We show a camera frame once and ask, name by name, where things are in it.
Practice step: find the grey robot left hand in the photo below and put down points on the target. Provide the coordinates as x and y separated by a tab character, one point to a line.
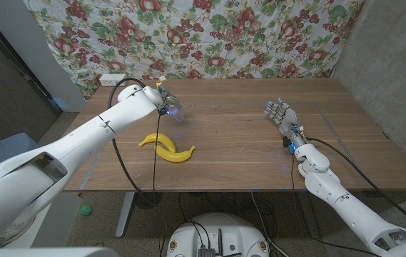
170	103

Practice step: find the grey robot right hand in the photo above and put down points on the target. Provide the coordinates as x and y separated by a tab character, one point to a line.
288	119

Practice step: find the clear medicine bottle white cap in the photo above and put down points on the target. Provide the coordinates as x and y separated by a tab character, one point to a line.
179	116

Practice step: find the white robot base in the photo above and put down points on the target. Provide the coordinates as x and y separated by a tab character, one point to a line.
220	228

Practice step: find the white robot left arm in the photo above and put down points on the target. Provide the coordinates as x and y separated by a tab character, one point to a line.
81	139

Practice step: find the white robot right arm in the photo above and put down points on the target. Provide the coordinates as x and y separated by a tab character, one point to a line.
349	207

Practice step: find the yellow toy banana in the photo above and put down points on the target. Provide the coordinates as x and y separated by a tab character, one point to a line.
174	157
165	140

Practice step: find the grey tape outline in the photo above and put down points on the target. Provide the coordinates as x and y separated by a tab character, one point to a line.
242	105

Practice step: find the white power strip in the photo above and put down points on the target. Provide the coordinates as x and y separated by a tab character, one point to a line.
110	80

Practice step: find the floral fruit print backdrop cloth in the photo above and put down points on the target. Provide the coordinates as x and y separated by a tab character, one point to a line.
202	35

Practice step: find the grey table leg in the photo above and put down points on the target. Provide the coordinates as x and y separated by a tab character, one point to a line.
308	214

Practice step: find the black round fan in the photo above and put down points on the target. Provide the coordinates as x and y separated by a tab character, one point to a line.
148	200

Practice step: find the white table leg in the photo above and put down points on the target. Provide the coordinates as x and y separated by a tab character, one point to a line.
126	214

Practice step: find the small green ball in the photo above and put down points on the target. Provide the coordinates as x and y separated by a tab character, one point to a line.
86	210

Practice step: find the white robot torso edge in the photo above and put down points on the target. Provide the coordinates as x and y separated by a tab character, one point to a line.
45	252

